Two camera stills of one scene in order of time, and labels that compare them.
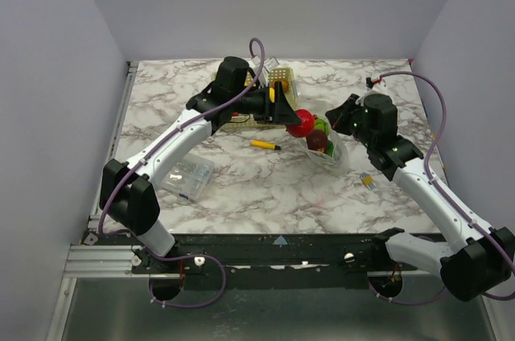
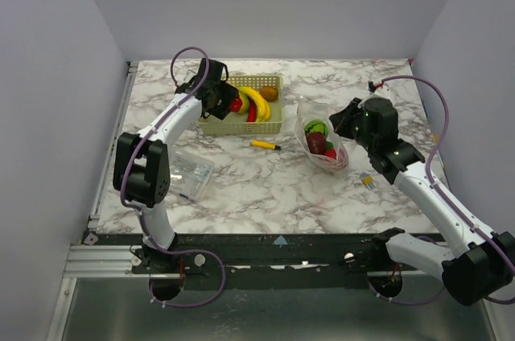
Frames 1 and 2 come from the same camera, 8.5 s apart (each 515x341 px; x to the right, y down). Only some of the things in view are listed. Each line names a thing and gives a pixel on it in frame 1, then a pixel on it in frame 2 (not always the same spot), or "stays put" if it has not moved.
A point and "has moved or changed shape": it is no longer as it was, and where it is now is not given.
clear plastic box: x=191 y=177 stays put
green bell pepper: x=320 y=124 stays put
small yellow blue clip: x=368 y=180 stays put
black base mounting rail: x=335 y=261 stays put
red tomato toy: x=306 y=119 to x=331 y=153
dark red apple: x=317 y=139 stays put
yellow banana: x=271 y=94 has moved or changed shape
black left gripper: x=279 y=112 to x=228 y=93
